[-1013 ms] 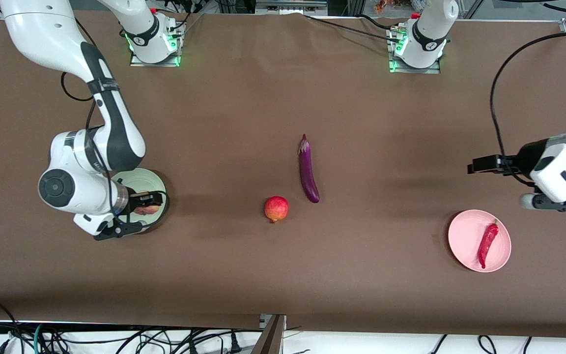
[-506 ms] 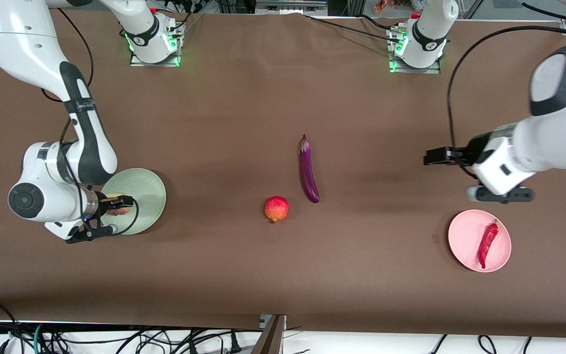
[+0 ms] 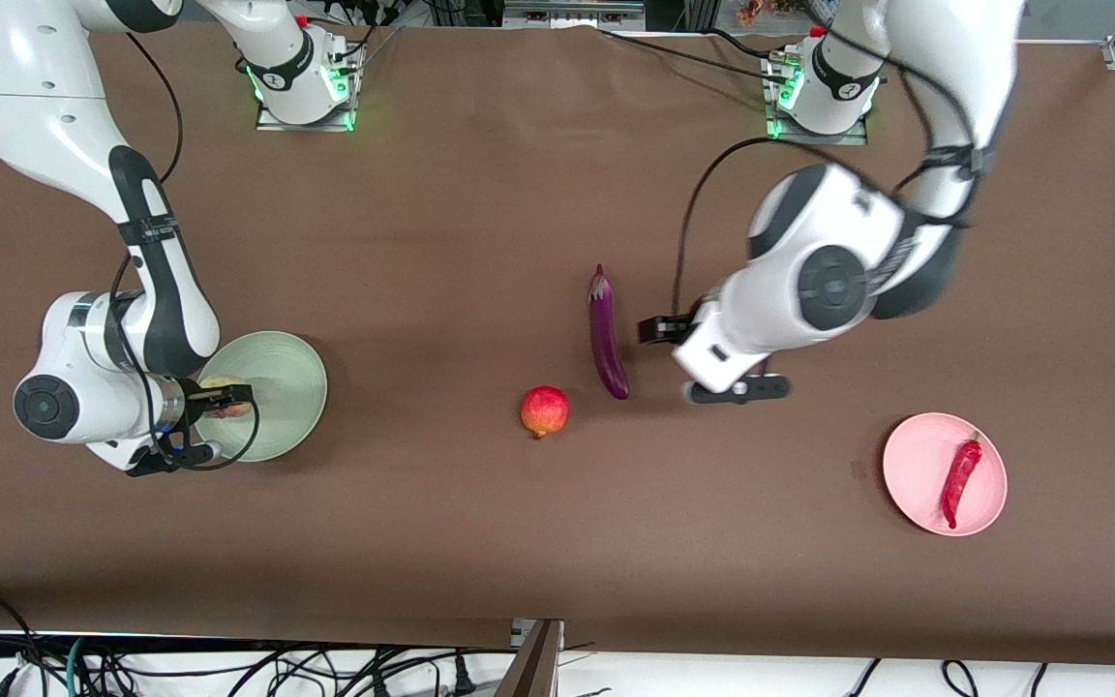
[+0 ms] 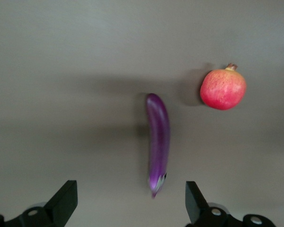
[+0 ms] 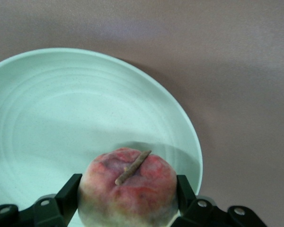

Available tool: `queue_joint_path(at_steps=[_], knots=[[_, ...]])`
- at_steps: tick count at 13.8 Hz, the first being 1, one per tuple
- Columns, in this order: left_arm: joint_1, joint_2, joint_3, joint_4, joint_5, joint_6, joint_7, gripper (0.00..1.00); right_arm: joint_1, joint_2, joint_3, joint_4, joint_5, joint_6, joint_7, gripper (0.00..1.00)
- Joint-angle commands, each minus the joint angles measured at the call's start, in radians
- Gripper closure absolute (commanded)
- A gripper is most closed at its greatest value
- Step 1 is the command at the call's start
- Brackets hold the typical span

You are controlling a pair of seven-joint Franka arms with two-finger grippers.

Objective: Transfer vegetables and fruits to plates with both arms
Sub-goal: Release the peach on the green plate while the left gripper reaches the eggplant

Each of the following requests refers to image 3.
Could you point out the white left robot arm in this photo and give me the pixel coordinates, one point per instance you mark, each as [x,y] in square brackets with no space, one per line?
[828,281]

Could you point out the grey metal rail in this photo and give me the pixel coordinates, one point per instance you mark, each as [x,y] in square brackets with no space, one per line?
[567,15]

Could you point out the red pomegranate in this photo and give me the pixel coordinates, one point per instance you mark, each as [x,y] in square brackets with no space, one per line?
[545,410]

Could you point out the yellow pink peach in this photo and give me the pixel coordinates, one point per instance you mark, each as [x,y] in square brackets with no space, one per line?
[228,410]

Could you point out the purple eggplant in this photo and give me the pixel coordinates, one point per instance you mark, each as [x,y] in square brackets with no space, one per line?
[606,339]

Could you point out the aluminium profile post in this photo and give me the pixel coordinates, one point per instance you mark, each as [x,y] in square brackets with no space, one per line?
[538,668]

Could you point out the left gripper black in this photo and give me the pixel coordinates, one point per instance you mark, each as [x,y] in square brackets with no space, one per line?
[658,330]

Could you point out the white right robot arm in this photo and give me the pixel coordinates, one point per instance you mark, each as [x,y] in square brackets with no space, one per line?
[35,77]

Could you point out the pink plate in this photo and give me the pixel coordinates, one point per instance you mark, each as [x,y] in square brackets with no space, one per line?
[916,474]

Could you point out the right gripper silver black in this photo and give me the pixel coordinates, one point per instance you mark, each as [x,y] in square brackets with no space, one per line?
[194,398]

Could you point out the black power plug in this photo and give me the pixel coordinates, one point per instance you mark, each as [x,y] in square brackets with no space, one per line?
[463,678]

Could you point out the red chili pepper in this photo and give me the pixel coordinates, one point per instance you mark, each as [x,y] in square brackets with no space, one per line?
[959,474]

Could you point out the light green plate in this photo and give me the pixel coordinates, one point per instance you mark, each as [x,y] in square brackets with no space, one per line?
[286,387]

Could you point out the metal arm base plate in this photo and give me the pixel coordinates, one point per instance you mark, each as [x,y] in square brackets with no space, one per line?
[848,140]
[272,123]

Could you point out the brown table cloth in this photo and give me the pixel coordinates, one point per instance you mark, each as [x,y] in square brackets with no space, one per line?
[519,532]

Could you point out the colourful toy pile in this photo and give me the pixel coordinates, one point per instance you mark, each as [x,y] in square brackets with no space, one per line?
[756,12]

